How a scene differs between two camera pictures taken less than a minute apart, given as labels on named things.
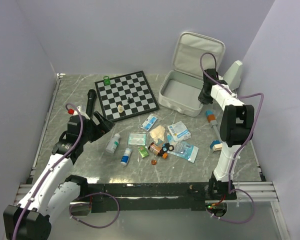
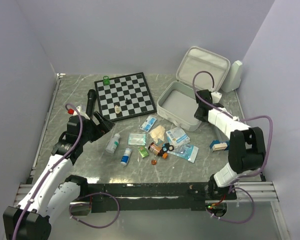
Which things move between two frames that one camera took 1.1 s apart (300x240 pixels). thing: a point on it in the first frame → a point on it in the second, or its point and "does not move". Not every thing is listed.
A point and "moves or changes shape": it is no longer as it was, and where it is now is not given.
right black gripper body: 204,97 → 196,115
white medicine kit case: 181,87 moves or changes shape
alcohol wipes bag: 149,122 does not move
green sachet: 143,151 does not move
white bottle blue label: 125,157 does not move
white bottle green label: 113,143 does not move
